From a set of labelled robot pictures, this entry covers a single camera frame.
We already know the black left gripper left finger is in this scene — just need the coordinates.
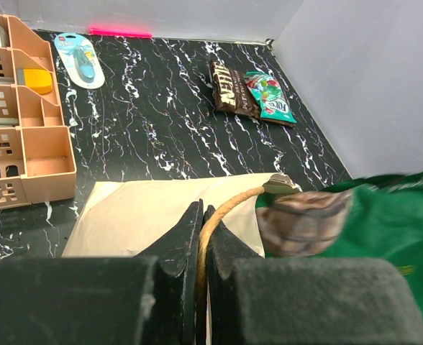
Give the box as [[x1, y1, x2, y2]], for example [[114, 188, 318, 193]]
[[0, 201, 203, 344]]

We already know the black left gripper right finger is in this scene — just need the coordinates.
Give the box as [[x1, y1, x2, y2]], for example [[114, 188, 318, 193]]
[[207, 205, 423, 344]]

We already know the beige paper bag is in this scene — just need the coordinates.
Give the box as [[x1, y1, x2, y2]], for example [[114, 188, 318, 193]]
[[60, 172, 302, 345]]

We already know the green snack bag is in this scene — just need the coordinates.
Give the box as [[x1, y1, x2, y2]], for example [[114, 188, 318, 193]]
[[254, 165, 423, 324]]

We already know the brown Kettle chips bag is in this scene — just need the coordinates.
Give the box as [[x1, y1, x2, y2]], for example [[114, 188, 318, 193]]
[[209, 60, 295, 128]]

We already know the teal Fox's mint candy bag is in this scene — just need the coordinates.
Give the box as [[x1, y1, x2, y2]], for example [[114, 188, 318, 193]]
[[244, 72, 296, 125]]

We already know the peach plastic desk organizer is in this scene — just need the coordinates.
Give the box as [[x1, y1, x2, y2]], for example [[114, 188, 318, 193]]
[[0, 14, 77, 210]]

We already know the yellow sticky note pad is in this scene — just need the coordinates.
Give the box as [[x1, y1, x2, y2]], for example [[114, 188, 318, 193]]
[[20, 69, 53, 94]]

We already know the blue correction tape package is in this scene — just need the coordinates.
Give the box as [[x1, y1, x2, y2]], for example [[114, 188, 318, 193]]
[[54, 33, 105, 90]]

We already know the pink tape strip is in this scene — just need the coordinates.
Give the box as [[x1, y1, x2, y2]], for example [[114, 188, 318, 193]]
[[88, 26, 153, 39]]

